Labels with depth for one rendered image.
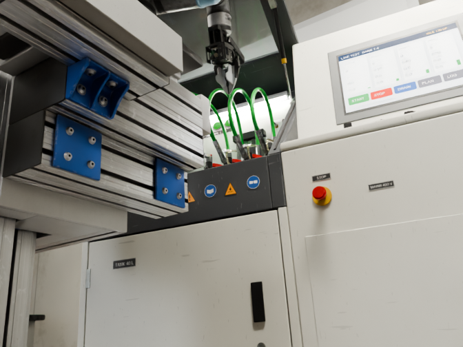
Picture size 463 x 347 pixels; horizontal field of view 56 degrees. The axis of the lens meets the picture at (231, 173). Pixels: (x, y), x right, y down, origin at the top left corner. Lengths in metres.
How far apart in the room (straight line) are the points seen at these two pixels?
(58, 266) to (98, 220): 3.65
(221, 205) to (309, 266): 0.31
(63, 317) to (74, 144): 3.68
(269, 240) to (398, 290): 0.34
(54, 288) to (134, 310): 3.15
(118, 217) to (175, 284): 0.46
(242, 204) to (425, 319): 0.54
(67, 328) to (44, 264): 0.72
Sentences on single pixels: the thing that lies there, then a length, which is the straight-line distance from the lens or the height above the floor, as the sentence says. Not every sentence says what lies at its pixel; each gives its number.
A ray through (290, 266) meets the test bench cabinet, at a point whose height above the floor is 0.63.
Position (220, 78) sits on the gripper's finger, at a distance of 1.45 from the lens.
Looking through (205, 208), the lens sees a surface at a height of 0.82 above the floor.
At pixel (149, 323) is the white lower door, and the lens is 1.34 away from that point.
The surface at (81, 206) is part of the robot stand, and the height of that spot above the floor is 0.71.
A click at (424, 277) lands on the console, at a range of 1.11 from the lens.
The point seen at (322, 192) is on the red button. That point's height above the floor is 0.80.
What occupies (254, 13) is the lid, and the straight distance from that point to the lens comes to 1.85.
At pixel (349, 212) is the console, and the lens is 1.15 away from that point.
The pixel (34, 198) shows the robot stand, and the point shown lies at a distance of 0.78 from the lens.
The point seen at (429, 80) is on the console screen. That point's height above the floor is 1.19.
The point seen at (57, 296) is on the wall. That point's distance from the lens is 4.45.
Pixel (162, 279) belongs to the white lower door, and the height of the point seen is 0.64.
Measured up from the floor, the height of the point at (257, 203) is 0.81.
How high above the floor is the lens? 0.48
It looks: 20 degrees up
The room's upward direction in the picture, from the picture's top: 4 degrees counter-clockwise
